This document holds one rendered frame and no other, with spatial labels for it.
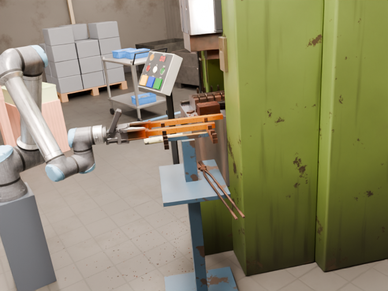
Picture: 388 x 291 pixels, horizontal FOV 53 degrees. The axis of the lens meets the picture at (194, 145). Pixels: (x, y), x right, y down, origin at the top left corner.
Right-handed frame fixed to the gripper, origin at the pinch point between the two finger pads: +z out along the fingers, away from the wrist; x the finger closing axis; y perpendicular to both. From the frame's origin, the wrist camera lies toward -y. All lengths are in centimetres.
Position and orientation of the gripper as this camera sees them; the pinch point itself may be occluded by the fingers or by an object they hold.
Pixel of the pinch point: (145, 125)
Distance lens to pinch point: 190.7
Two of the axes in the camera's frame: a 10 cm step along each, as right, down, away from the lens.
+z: 9.9, -1.2, 0.9
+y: 0.8, 9.3, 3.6
